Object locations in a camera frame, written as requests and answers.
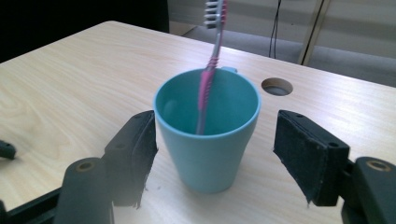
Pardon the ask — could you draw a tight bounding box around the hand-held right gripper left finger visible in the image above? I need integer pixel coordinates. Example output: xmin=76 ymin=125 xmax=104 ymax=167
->
xmin=104 ymin=109 xmax=159 ymax=208

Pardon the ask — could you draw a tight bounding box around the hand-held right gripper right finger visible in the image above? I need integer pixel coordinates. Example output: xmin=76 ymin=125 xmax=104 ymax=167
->
xmin=273 ymin=109 xmax=351 ymax=207

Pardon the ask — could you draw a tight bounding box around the light blue cup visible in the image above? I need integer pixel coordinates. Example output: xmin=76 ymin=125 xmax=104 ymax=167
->
xmin=152 ymin=65 xmax=262 ymax=195

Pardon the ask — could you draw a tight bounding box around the pink and grey toothbrush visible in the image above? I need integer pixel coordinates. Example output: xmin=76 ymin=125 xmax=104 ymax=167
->
xmin=195 ymin=0 xmax=229 ymax=135

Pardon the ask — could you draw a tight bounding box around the beige metal stand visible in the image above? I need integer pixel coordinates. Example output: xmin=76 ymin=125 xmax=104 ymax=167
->
xmin=297 ymin=0 xmax=332 ymax=66

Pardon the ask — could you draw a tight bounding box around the black cable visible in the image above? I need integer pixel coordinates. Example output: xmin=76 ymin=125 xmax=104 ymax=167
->
xmin=268 ymin=0 xmax=283 ymax=60

